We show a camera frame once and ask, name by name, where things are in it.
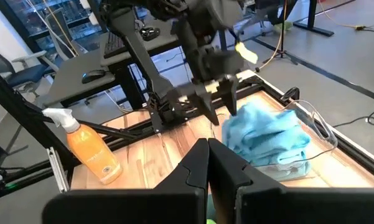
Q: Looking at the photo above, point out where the blue office chair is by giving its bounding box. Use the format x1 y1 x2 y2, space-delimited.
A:
0 44 57 98

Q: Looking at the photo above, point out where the black tripod stand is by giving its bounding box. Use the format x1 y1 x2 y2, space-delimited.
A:
261 46 299 67

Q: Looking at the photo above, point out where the clear plastic basket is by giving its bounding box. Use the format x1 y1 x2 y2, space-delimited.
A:
210 99 339 183

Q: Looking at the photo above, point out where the orange spray bottle white trigger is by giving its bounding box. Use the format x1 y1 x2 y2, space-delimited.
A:
42 107 123 185

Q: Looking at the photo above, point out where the large glass window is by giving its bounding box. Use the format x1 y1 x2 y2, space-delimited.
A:
0 0 96 41

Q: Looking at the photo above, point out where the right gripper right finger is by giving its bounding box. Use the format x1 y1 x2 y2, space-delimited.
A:
207 138 374 224

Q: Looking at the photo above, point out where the small black desk device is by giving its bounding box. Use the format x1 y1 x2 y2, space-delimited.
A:
139 26 162 42

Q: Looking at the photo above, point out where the grey office desk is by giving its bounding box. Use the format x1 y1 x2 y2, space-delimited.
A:
35 46 141 110
99 17 183 68

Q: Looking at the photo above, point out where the black keyboard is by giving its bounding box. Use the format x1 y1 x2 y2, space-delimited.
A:
103 30 126 59

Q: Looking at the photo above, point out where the yellow tape tag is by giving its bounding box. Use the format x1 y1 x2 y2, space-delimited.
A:
235 41 259 65

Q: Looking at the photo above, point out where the yellow extension cable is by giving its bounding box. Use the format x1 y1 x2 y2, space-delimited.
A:
257 0 367 72

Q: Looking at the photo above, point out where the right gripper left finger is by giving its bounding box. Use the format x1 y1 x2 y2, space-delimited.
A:
42 138 210 224

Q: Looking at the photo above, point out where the light blue microfiber towel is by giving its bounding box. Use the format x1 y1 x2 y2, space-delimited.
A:
242 138 312 167
222 101 312 150

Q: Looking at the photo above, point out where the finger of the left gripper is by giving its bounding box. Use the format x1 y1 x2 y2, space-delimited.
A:
219 75 240 116
174 82 221 126

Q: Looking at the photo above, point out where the black aluminium table frame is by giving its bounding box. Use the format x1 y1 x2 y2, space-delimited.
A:
0 62 374 203

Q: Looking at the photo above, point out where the black computer mouse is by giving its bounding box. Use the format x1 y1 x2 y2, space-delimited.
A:
81 69 107 85

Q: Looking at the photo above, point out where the thin black floor cable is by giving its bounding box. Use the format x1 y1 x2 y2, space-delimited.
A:
332 106 374 129

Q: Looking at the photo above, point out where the black curved cable loop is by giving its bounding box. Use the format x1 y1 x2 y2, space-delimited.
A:
279 86 301 104

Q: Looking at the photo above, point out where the black desk leg base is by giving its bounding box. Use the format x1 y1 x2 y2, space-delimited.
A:
293 0 335 37

